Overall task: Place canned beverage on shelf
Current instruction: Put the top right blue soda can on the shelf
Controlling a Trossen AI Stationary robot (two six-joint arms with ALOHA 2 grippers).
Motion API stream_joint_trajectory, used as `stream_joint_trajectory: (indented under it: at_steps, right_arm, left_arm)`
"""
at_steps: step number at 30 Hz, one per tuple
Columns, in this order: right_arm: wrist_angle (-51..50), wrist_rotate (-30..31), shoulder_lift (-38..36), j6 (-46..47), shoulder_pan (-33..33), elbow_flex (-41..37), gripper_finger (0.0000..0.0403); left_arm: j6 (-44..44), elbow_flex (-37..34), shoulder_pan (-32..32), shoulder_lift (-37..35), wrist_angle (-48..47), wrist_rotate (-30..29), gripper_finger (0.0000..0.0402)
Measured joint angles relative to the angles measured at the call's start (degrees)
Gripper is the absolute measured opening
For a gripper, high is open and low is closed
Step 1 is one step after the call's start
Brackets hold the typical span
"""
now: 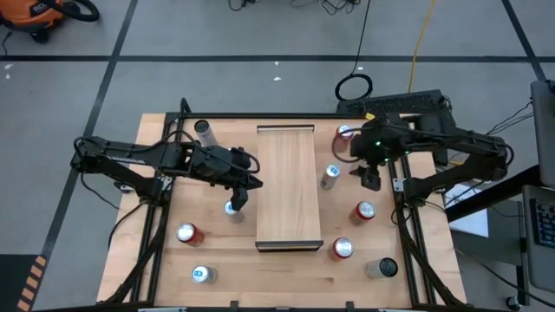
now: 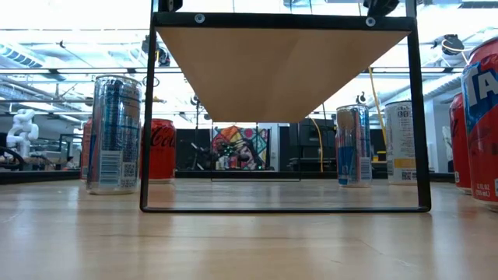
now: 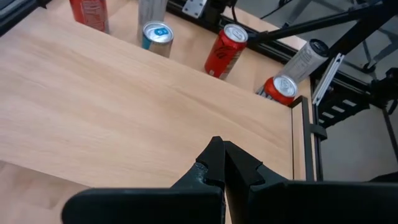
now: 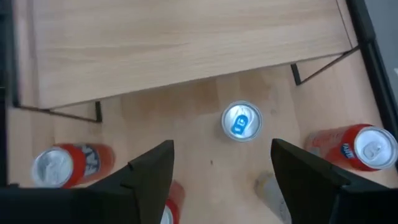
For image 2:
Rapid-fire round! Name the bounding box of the white slim can black lid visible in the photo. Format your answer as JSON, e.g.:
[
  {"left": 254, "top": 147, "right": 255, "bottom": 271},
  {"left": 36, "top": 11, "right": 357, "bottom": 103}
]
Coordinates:
[{"left": 384, "top": 100, "right": 418, "bottom": 186}]

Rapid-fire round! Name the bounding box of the silver blue energy drink can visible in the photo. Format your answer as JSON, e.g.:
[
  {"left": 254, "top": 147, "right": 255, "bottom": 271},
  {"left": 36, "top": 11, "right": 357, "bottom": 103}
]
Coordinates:
[
  {"left": 86, "top": 74, "right": 143, "bottom": 195},
  {"left": 335, "top": 103, "right": 374, "bottom": 188}
]

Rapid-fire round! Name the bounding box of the colourful mural painting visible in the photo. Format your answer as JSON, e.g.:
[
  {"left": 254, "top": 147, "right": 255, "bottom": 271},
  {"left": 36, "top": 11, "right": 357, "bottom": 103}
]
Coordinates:
[{"left": 212, "top": 124, "right": 270, "bottom": 171}]

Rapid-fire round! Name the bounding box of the black equipment cabinet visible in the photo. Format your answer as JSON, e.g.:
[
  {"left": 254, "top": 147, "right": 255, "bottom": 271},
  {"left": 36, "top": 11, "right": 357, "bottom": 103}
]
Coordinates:
[{"left": 289, "top": 118, "right": 338, "bottom": 172}]

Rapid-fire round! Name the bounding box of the black frame wooden shelf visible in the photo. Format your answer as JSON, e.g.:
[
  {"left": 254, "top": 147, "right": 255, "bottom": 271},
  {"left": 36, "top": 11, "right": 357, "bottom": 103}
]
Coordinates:
[{"left": 139, "top": 10, "right": 432, "bottom": 214}]

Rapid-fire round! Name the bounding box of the red Fanta soda can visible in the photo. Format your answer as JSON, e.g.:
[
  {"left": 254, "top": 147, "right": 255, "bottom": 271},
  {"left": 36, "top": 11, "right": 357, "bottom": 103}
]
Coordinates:
[
  {"left": 461, "top": 35, "right": 498, "bottom": 213},
  {"left": 79, "top": 116, "right": 94, "bottom": 182}
]

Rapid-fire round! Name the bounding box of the red Coca-Cola can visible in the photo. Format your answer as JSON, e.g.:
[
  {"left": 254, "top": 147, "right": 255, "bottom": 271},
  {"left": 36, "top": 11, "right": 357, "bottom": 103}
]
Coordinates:
[{"left": 142, "top": 118, "right": 177, "bottom": 184}]

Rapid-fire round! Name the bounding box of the black metal table frame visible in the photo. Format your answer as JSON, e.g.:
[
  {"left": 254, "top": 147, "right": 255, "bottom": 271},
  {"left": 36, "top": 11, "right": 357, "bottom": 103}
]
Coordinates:
[{"left": 0, "top": 0, "right": 456, "bottom": 186}]

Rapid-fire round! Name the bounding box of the thick yellow cable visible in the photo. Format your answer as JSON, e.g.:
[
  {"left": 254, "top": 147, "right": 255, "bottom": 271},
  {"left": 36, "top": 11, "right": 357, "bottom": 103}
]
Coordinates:
[{"left": 367, "top": 66, "right": 389, "bottom": 160}]

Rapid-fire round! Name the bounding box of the black yellow cable reel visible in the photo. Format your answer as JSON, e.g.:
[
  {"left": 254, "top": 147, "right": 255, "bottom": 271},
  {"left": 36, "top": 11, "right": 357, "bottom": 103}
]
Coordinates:
[{"left": 431, "top": 33, "right": 466, "bottom": 56}]

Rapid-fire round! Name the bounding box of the thin yellow cable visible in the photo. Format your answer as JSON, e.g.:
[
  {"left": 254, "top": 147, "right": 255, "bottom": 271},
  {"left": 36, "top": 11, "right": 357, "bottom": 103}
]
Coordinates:
[{"left": 310, "top": 117, "right": 324, "bottom": 173}]

